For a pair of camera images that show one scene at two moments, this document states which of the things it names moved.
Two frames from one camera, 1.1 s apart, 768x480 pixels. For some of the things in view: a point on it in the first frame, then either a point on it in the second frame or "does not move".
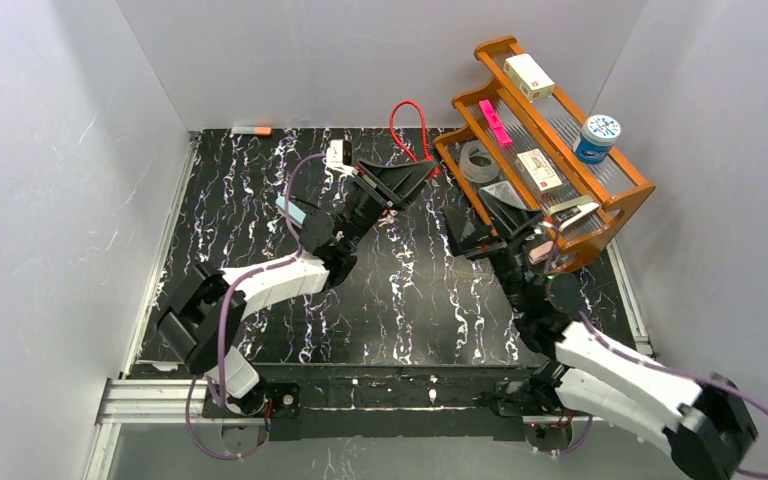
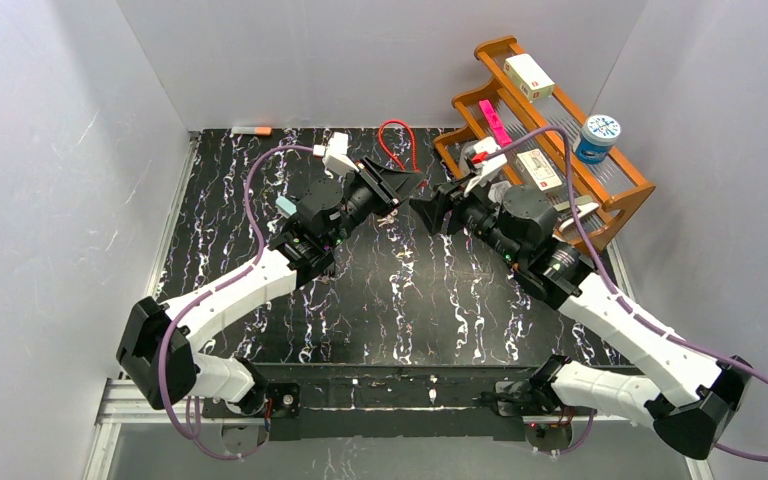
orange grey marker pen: [252, 130] does not move
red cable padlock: [436, 172] to [412, 137]
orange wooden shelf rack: [531, 165] does not move
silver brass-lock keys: [390, 214] does not move
